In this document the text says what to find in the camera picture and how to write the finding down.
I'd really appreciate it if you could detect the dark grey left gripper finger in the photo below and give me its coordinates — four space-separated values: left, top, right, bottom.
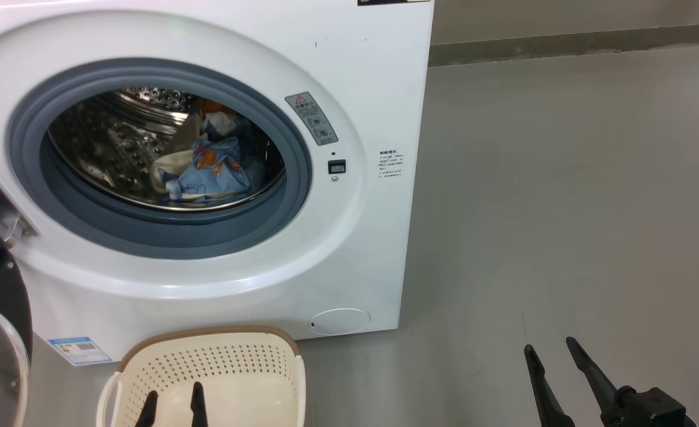
135 390 159 427
190 382 209 427

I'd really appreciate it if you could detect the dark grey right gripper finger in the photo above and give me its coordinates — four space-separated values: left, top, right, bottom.
566 336 620 427
524 344 576 427

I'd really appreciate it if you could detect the cream garment with cartoon print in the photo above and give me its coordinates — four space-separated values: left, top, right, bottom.
149 113 250 203

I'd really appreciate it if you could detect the white front-load washing machine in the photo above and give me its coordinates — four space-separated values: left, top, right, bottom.
0 0 436 365

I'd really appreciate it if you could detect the grey rubber door gasket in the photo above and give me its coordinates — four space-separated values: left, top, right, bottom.
5 58 313 260

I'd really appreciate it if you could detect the stainless steel washing machine drum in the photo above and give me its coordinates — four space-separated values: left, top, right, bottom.
47 87 286 212

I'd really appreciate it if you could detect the cream perforated laundry basket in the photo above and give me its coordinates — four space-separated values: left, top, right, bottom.
96 326 307 427

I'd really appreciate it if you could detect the blue energy label sticker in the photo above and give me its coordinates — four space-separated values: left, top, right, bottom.
48 336 113 365

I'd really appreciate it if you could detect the round white filter cover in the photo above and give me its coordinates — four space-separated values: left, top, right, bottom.
309 308 371 336

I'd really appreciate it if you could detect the small printed text label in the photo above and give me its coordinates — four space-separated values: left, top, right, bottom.
378 149 405 180

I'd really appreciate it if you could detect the grey warning sticker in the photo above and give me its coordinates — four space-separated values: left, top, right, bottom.
285 91 339 146

